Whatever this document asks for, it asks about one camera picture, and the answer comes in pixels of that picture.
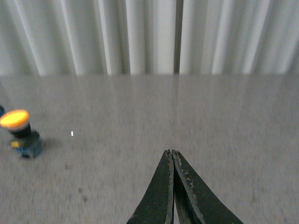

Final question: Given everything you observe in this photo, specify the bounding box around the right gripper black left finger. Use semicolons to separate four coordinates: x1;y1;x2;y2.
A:
127;149;174;224

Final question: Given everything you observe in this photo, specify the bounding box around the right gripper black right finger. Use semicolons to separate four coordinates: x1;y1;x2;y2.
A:
171;150;242;224

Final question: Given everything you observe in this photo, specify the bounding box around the yellow mushroom push button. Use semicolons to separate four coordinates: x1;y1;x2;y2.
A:
0;109;42;158

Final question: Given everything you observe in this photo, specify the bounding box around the red mushroom push button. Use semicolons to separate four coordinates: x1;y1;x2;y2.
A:
0;105;5;117

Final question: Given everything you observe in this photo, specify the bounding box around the white pleated curtain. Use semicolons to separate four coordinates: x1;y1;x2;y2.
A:
0;0;299;76

